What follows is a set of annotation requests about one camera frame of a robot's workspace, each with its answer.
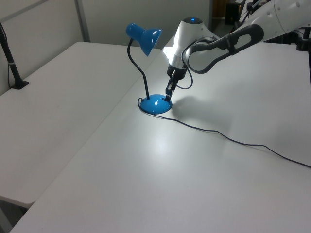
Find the blue gooseneck desk lamp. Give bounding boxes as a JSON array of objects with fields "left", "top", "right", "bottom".
[{"left": 125, "top": 22, "right": 173, "bottom": 115}]

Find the black clamped camera stand pole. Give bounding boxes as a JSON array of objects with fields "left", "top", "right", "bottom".
[{"left": 0, "top": 21, "right": 30, "bottom": 91}]

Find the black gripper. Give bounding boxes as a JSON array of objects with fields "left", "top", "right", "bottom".
[{"left": 165, "top": 63, "right": 188, "bottom": 101}]

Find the black lamp power cord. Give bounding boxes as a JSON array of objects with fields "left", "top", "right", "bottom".
[{"left": 137, "top": 97, "right": 311, "bottom": 169}]

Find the grey metal partition post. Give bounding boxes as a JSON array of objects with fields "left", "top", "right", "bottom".
[{"left": 74, "top": 0, "right": 91, "bottom": 43}]

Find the black cable on robot arm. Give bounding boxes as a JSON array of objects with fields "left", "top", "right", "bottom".
[{"left": 181, "top": 36, "right": 221, "bottom": 90}]

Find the black clamped stand with knob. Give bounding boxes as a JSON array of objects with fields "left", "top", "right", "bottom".
[{"left": 294, "top": 26, "right": 311, "bottom": 52}]

